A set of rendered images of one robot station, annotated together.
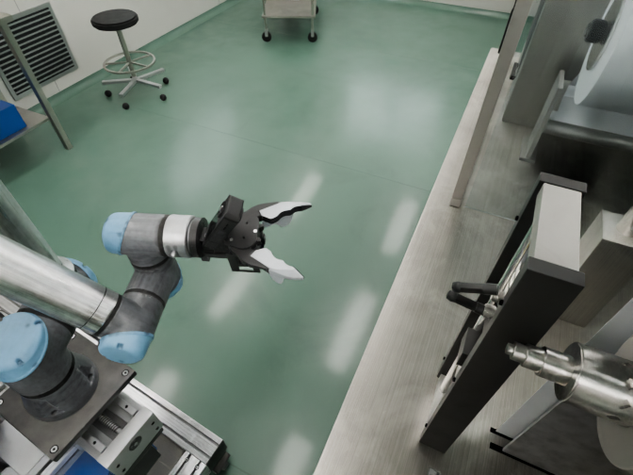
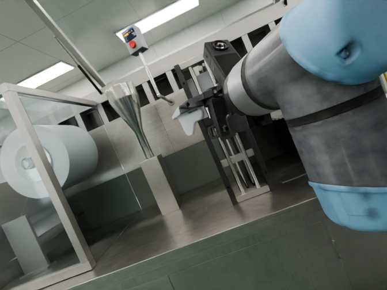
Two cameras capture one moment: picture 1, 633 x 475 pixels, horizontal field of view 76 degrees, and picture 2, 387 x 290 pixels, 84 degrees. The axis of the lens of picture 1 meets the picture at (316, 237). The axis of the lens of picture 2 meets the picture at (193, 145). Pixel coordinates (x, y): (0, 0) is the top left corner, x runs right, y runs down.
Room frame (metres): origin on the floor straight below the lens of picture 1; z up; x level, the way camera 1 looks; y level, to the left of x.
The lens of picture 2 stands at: (0.66, 0.45, 1.19)
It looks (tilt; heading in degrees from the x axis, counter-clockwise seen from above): 2 degrees down; 252
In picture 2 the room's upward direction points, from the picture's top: 23 degrees counter-clockwise
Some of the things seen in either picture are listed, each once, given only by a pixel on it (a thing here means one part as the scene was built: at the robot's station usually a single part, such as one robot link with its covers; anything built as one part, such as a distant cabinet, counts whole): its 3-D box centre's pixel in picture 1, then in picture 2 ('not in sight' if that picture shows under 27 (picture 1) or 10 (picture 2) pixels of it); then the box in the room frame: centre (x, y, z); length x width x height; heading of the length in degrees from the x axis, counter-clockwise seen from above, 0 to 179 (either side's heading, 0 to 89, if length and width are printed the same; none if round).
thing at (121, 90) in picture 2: not in sight; (122, 94); (0.54, -0.60, 1.50); 0.14 x 0.14 x 0.06
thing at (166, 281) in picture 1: (154, 276); (363, 152); (0.47, 0.31, 1.12); 0.11 x 0.08 x 0.11; 176
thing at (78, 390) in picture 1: (54, 378); not in sight; (0.37, 0.58, 0.87); 0.15 x 0.15 x 0.10
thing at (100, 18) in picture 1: (130, 57); not in sight; (3.27, 1.51, 0.31); 0.55 x 0.53 x 0.62; 155
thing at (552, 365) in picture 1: (536, 359); not in sight; (0.19, -0.23, 1.33); 0.06 x 0.03 x 0.03; 65
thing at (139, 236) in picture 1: (141, 235); (310, 57); (0.48, 0.31, 1.21); 0.11 x 0.08 x 0.09; 86
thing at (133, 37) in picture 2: not in sight; (133, 40); (0.42, -0.46, 1.66); 0.07 x 0.07 x 0.10; 50
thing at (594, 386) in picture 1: (599, 383); not in sight; (0.17, -0.29, 1.33); 0.06 x 0.06 x 0.06; 65
